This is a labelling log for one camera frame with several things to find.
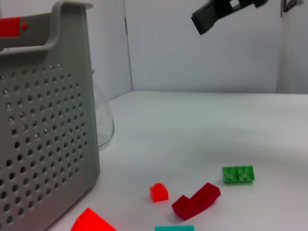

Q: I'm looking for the glass teapot with black lid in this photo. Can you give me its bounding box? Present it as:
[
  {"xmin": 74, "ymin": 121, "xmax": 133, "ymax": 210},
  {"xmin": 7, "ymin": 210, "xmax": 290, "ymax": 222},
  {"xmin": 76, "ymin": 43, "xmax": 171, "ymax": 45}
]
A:
[{"xmin": 92, "ymin": 68, "xmax": 115, "ymax": 152}]

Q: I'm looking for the green oblong brick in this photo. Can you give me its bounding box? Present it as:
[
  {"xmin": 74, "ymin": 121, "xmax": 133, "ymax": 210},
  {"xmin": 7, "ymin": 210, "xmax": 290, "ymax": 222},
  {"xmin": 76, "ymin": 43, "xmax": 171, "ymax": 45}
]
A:
[{"xmin": 221, "ymin": 165, "xmax": 256, "ymax": 185}]

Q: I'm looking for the small red square brick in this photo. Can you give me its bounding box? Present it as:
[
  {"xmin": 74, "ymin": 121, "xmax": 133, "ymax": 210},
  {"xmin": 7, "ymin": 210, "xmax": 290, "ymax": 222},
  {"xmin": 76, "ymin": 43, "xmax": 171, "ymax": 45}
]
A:
[{"xmin": 149, "ymin": 182, "xmax": 169, "ymax": 203}]

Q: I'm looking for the bright red oblong brick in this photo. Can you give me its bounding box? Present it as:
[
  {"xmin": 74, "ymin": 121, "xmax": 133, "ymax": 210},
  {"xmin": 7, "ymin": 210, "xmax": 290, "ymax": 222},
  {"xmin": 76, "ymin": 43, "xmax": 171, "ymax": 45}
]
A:
[{"xmin": 70, "ymin": 207, "xmax": 118, "ymax": 231}]

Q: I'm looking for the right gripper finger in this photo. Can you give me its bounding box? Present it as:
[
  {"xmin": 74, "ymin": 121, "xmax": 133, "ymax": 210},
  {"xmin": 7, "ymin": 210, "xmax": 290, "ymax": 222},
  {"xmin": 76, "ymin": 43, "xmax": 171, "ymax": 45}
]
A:
[{"xmin": 191, "ymin": 0, "xmax": 268, "ymax": 36}]

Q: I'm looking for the dark red curved brick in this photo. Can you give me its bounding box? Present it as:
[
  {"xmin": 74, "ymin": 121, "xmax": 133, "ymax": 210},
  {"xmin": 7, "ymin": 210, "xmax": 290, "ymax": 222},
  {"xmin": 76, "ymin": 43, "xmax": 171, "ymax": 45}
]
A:
[{"xmin": 171, "ymin": 182, "xmax": 221, "ymax": 221}]

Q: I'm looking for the grey-green perforated storage bin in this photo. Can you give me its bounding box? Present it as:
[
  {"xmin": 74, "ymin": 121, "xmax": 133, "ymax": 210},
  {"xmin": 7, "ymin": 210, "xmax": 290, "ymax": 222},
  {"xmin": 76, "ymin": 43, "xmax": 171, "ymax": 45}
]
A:
[{"xmin": 0, "ymin": 0, "xmax": 101, "ymax": 231}]

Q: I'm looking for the cyan square plate brick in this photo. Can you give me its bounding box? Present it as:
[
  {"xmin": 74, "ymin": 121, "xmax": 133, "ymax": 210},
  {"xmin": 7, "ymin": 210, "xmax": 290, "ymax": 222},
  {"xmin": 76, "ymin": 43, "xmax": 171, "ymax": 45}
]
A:
[{"xmin": 154, "ymin": 225, "xmax": 194, "ymax": 231}]

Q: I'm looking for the red rectangular object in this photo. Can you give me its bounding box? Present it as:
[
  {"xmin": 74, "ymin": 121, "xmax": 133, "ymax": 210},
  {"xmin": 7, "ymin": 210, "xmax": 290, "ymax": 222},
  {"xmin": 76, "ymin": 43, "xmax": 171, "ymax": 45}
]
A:
[{"xmin": 0, "ymin": 17, "xmax": 28, "ymax": 38}]

